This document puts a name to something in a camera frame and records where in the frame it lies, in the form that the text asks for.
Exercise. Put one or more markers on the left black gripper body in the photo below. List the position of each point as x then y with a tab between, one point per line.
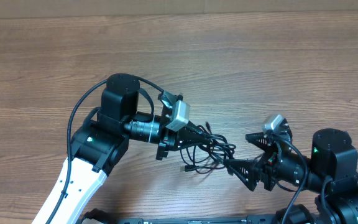
166	142

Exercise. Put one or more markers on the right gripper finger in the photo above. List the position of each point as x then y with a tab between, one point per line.
246	170
261	141

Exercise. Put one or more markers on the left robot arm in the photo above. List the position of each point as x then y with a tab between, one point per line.
132	108

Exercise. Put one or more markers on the cardboard back panel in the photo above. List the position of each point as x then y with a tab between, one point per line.
13	9

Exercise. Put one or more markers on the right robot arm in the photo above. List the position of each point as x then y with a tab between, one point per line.
327	181

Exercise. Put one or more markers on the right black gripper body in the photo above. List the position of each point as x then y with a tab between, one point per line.
268	165

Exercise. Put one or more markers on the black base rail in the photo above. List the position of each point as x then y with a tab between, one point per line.
99	216

